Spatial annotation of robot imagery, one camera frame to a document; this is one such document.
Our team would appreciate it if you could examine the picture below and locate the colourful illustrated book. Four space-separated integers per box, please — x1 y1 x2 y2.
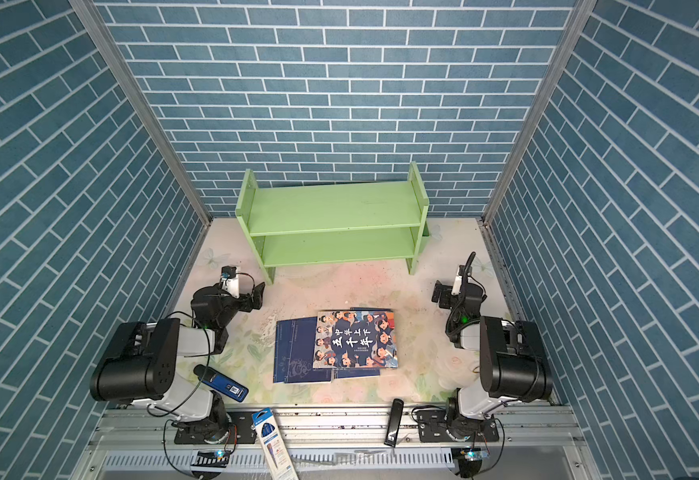
312 309 399 370

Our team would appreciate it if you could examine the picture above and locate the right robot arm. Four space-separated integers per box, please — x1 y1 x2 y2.
431 277 553 427

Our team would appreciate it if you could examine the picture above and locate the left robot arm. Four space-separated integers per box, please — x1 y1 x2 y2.
89 280 265 444

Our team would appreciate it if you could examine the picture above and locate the dark blue book far left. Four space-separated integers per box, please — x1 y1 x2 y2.
273 317 332 384

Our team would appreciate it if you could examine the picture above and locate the blue handheld device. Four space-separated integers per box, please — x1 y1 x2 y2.
193 365 249 403

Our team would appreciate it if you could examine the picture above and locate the green two-tier shelf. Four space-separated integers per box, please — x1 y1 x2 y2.
235 162 429 285

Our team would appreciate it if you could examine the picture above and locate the dark blue book underneath right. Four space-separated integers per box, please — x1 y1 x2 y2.
333 368 381 379

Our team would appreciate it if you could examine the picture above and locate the black remote stick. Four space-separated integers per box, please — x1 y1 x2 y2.
383 398 405 448

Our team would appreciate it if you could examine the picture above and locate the blue white packaged box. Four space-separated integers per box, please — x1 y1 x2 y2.
251 408 298 480

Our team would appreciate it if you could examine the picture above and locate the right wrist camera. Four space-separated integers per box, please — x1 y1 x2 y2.
451 265 465 296

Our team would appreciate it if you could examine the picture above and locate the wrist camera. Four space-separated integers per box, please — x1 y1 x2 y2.
451 265 465 296
219 265 240 298

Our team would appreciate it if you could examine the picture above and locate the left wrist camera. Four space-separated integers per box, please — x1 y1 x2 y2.
219 265 240 298

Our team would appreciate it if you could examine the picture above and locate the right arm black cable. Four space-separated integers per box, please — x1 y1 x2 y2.
459 251 477 289

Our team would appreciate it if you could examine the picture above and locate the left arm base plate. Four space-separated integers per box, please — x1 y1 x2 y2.
171 410 256 448

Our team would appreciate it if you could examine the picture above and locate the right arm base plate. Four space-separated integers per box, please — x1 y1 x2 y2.
411 405 499 443

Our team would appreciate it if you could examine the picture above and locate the aluminium rail frame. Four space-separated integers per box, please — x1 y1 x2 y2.
73 402 599 479

